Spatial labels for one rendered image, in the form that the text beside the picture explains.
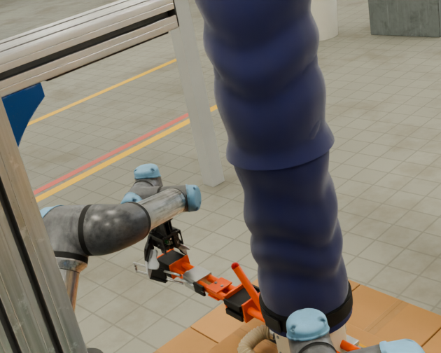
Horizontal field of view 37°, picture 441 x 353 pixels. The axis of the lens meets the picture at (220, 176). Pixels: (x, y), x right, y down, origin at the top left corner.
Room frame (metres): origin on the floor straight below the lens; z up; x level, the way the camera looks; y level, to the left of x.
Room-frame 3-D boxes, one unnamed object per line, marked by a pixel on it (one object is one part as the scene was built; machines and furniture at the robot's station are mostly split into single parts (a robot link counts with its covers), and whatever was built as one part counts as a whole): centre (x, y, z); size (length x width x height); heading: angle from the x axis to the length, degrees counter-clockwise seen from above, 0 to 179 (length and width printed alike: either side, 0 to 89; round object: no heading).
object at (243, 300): (1.55, 0.00, 1.07); 0.10 x 0.08 x 0.06; 126
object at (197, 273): (1.72, 0.13, 1.07); 0.07 x 0.07 x 0.04; 36
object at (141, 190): (1.71, 0.23, 1.37); 0.11 x 0.11 x 0.08; 71
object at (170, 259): (1.83, 0.20, 1.07); 0.08 x 0.07 x 0.05; 36
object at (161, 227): (1.80, 0.21, 1.21); 0.09 x 0.08 x 0.12; 37
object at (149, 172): (1.81, 0.21, 1.37); 0.09 x 0.08 x 0.11; 161
